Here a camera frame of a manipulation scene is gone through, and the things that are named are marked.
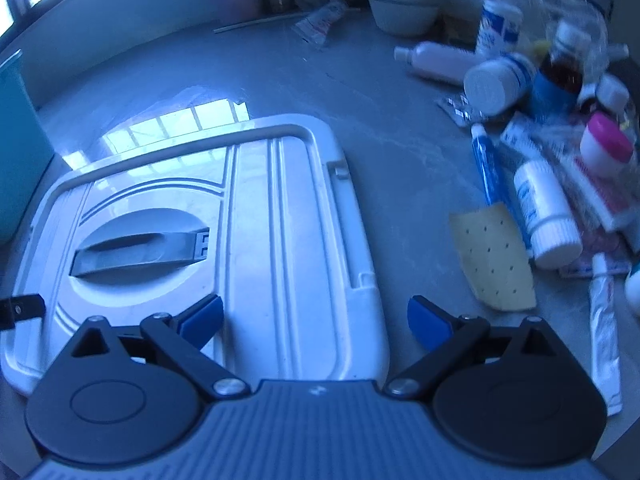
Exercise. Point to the pink-lid white jar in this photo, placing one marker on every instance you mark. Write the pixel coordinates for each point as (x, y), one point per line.
(605, 145)

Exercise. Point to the teal plastic storage bin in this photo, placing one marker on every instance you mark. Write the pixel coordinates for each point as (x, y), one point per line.
(17, 160)

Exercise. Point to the thin white stick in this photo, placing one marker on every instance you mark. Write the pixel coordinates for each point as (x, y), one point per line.
(252, 23)

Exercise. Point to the white storage bin lid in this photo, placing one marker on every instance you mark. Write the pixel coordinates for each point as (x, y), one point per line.
(280, 240)

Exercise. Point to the silver blister pack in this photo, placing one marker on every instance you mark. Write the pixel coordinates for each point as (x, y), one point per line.
(460, 110)

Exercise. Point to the red and white medicine box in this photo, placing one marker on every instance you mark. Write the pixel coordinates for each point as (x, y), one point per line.
(600, 200)

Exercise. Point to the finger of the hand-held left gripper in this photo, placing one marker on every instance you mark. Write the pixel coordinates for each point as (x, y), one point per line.
(22, 310)

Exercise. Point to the white ointment tube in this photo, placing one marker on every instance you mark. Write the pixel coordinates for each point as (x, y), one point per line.
(605, 335)

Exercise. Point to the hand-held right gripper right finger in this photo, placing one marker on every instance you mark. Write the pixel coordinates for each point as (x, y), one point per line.
(425, 323)

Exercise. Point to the yellow perforated plaster patch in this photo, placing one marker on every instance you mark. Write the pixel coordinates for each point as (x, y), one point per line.
(492, 260)

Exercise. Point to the small white-cap bottle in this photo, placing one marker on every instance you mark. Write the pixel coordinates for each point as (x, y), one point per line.
(610, 92)

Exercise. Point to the white upright blue-print bottle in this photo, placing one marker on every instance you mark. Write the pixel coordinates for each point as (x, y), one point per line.
(497, 27)

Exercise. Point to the white lying wide-cap bottle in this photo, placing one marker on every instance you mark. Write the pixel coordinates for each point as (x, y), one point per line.
(492, 87)

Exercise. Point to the brown syrup bottle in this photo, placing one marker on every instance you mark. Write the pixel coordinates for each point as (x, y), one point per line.
(557, 85)

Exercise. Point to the white ribbed-cap pill bottle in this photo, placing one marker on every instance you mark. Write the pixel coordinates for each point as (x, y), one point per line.
(545, 215)

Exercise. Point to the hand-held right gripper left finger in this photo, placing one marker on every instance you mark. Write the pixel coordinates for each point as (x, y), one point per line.
(202, 318)

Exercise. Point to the blue ointment tube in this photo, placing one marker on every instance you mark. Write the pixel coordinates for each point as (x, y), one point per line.
(487, 170)

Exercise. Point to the white lying lotion bottle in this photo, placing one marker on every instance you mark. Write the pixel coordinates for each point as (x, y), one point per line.
(440, 62)

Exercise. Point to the white ceramic bowl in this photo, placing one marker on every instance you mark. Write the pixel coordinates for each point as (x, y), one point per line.
(402, 12)

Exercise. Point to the crumpled white sachet packet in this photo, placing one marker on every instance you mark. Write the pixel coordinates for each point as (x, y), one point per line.
(320, 22)

